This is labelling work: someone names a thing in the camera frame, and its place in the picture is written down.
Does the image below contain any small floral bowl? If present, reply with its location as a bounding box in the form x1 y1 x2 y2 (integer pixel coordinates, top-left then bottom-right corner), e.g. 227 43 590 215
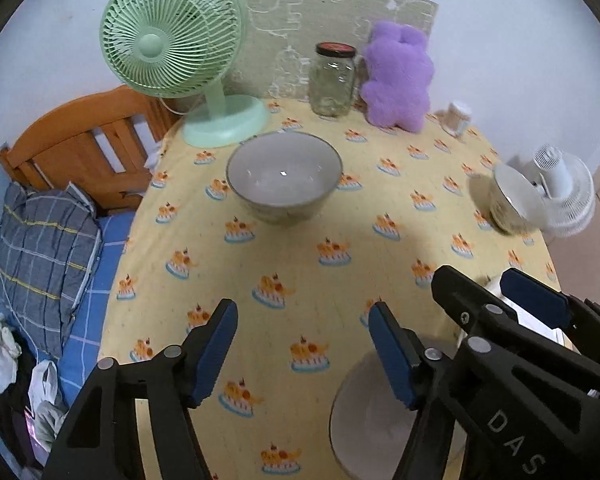
489 164 547 235
328 349 470 480

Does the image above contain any large grey floral bowl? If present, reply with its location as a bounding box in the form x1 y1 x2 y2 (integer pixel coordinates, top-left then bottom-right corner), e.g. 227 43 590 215
225 131 343 226

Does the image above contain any blue grid bedsheet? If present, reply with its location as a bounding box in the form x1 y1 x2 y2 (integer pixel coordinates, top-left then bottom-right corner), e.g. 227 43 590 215
57 212 136 408

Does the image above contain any white standing fan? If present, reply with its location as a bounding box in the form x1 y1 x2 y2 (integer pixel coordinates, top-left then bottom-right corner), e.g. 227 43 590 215
513 144 596 238

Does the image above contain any yellow cake print tablecloth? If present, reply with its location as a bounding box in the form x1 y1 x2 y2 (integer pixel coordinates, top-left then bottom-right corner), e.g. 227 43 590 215
100 100 558 479

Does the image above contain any cotton swab container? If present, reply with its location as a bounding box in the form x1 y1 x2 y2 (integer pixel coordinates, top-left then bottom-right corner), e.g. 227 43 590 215
441 101 471 136

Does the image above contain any blue plaid pillow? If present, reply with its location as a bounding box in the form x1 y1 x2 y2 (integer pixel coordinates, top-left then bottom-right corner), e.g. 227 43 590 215
0 182 102 360

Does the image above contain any purple plush toy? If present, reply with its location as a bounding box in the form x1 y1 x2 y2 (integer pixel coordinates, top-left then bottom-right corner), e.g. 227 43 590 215
360 21 434 133

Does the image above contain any orange wooden headboard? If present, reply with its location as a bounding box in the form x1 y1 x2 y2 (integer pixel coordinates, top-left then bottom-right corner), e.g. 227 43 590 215
0 86 176 214

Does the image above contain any glass jar black lid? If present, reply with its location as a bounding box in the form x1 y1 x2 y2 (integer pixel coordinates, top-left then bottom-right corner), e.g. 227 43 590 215
309 41 356 117

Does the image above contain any green desk fan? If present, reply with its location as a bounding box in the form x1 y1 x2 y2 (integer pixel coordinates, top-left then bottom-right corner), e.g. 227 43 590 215
99 0 270 148

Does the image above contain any green elephant wall mat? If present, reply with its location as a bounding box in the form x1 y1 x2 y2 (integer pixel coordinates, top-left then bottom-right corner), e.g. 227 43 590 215
224 0 438 100

